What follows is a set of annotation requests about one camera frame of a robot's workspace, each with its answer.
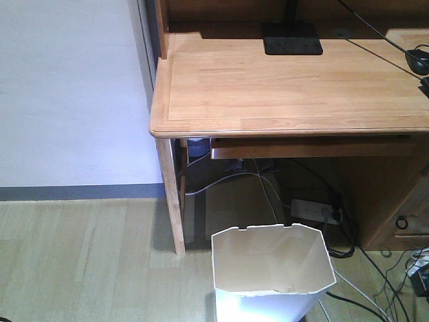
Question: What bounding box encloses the white cable under desk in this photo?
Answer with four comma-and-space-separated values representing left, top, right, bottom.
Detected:
185, 171, 292, 224

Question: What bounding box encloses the black computer mouse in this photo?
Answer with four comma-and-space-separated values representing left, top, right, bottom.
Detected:
405, 49, 428, 76

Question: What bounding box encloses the wooden drawer cabinet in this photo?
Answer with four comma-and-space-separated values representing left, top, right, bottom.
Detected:
363, 176, 428, 251

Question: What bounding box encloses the black monitor stand base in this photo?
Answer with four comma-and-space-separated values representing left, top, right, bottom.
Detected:
261, 1, 323, 56

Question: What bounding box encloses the white power strip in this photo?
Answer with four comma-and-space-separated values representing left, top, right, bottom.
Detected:
291, 199, 343, 225

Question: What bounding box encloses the black cable on floor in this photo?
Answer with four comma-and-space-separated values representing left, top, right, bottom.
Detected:
326, 201, 429, 322

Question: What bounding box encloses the wooden keyboard tray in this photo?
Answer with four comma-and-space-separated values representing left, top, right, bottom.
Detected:
210, 136, 416, 160

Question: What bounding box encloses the wooden desk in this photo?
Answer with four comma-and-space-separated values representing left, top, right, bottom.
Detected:
149, 1, 428, 255

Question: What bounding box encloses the white plastic trash bin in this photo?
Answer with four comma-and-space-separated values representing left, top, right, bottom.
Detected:
211, 223, 336, 321

